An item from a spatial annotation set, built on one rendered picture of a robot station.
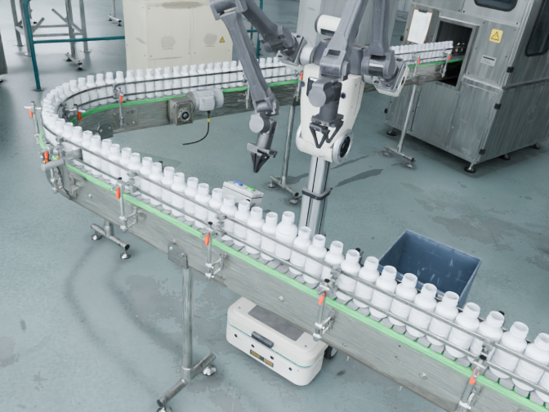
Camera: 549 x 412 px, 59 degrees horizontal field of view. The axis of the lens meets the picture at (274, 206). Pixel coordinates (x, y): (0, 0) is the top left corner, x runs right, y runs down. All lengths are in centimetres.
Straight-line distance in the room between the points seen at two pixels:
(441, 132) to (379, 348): 394
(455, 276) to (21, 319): 225
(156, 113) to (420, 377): 222
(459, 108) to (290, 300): 380
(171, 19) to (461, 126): 319
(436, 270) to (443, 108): 330
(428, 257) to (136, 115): 188
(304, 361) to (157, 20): 407
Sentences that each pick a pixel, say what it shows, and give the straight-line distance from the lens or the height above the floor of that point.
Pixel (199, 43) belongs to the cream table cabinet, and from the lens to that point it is 580.
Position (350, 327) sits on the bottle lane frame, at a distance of 155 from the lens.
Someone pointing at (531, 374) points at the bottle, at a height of 106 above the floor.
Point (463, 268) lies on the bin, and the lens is 206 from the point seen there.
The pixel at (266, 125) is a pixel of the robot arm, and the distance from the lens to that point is 171.
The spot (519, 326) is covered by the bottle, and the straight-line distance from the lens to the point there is 143.
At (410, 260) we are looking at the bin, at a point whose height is 82.
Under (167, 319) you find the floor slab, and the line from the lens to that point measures 287.
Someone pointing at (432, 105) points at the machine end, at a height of 52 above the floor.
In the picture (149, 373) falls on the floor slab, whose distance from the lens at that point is 262.
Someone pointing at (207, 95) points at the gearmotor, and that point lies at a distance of 310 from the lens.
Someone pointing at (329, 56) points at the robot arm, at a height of 167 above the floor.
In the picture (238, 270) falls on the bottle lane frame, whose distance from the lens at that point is 171.
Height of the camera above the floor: 199
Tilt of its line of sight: 31 degrees down
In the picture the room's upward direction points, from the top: 6 degrees clockwise
